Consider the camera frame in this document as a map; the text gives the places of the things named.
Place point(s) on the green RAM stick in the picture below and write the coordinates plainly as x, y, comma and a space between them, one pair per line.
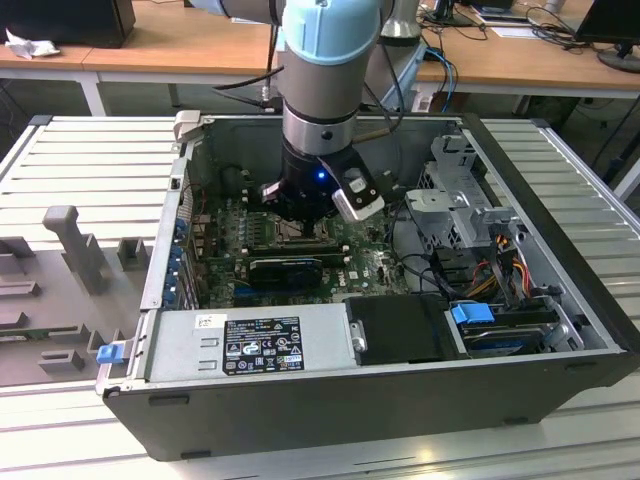
20, 334

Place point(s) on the black plastic shroud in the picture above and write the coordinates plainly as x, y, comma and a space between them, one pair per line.
400, 330

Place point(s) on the black box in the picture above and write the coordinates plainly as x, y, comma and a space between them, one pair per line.
65, 22

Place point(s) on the crumpled white paper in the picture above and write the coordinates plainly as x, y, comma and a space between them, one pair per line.
30, 47

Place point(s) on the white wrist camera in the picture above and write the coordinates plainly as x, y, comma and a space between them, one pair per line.
357, 207

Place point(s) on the silver drive cage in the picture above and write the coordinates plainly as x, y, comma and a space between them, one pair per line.
440, 200

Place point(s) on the green motherboard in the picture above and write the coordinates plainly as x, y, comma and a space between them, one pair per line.
360, 260

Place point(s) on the black graphics card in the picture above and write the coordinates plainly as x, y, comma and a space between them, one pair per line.
285, 274

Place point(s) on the black cylindrical component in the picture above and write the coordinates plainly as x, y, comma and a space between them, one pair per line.
231, 180

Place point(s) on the black monitor stand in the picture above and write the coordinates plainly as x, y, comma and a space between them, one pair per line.
452, 20

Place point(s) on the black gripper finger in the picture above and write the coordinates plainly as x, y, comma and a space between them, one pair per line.
313, 229
270, 192

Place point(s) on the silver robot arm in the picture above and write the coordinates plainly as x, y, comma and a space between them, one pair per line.
325, 75

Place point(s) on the blue case latch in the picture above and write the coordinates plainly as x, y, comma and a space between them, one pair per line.
110, 354

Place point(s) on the grey parts rack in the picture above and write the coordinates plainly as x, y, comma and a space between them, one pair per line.
50, 310

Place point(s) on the CPU socket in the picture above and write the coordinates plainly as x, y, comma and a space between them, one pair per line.
279, 239

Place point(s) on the white paper sheet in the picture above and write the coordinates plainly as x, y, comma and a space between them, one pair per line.
515, 30

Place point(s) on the black open PC case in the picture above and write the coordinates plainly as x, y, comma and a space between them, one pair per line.
350, 415

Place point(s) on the black monitor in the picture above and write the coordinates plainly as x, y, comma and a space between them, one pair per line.
610, 20

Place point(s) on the hard disk in blue carrier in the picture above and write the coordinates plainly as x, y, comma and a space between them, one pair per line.
470, 320

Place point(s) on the silver power supply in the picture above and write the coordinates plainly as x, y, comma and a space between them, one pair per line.
175, 350

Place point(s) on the wooden desk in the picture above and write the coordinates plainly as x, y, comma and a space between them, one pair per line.
45, 62
175, 45

